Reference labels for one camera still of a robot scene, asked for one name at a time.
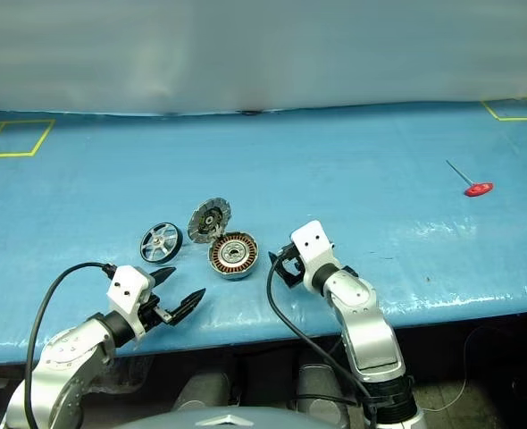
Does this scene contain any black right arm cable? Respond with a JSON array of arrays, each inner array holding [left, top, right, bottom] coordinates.
[[266, 252, 381, 429]]

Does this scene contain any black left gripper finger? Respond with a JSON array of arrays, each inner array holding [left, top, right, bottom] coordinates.
[[149, 266, 177, 288], [170, 288, 207, 324]]

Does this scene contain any silver spoked rotor black rim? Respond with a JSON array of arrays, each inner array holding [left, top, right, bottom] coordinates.
[[138, 222, 185, 265]]

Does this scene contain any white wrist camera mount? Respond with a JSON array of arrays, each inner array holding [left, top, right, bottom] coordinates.
[[106, 265, 156, 337], [289, 220, 339, 296]]

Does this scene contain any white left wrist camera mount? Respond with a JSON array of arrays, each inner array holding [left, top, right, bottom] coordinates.
[[106, 265, 156, 337]]

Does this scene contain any red-handled T hex key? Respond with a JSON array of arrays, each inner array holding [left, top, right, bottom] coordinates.
[[445, 159, 495, 198]]

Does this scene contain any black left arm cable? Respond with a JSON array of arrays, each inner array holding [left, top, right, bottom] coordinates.
[[24, 262, 115, 429]]

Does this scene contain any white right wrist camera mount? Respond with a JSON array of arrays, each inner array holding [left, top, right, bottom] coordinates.
[[289, 220, 339, 296]]

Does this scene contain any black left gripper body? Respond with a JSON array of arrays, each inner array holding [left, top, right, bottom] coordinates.
[[134, 285, 175, 335]]

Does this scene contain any round silver motor lid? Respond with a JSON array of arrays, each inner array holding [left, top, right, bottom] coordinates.
[[187, 195, 232, 245]]

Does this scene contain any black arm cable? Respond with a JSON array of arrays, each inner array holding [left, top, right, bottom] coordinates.
[[24, 262, 115, 429], [266, 252, 381, 429]]

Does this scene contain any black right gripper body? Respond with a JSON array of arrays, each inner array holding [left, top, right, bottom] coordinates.
[[277, 243, 308, 288]]

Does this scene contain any grey robot torso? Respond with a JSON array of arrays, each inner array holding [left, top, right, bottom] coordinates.
[[111, 405, 347, 429]]

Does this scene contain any motor housing with copper windings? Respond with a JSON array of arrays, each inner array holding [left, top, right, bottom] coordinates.
[[207, 230, 260, 281]]

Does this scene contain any blue plastic table cover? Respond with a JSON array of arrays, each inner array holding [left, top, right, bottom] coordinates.
[[0, 98, 527, 367]]

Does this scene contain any dark grey rounded shape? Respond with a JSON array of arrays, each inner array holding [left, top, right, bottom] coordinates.
[[172, 371, 233, 415], [295, 364, 352, 425]]

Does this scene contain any crumpled clear plastic sheet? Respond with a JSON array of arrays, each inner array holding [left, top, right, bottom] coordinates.
[[79, 352, 153, 395]]

